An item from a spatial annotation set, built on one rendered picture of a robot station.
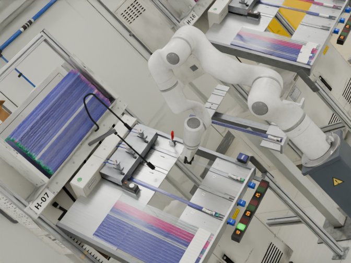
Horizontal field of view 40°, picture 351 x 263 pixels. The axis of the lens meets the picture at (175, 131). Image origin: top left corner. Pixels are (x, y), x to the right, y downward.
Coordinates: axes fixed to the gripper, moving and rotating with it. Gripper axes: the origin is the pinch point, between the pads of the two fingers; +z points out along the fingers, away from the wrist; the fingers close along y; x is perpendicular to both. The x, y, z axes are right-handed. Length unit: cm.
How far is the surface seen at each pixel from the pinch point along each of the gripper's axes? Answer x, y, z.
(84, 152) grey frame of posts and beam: -47, 24, -1
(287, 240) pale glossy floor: 62, -22, 76
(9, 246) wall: -111, 57, 135
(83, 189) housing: -36, 40, 1
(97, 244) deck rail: -15, 60, 3
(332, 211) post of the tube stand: 75, -32, 36
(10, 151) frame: -67, 49, -19
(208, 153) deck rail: 6.6, -8.0, 0.1
